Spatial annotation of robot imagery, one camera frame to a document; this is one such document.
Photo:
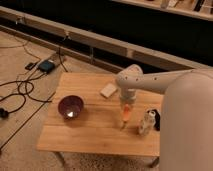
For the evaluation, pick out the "white rectangular block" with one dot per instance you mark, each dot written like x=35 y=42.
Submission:
x=108 y=90

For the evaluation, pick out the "black flat device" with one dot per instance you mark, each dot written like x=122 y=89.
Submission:
x=157 y=118

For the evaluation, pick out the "dark red ceramic cup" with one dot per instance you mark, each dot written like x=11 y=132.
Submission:
x=70 y=106

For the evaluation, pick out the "small black adapter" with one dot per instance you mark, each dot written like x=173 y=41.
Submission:
x=30 y=66

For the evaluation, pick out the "wooden table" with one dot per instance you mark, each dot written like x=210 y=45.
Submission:
x=98 y=128

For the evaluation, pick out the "long wooden rail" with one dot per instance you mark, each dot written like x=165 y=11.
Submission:
x=118 y=47

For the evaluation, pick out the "black plug on floor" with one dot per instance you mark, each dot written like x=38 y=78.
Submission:
x=3 y=113

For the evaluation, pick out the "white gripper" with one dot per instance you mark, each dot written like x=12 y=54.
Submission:
x=127 y=96

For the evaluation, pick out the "orange pepper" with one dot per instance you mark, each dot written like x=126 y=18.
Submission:
x=126 y=113

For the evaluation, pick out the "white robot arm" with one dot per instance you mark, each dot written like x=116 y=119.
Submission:
x=186 y=124

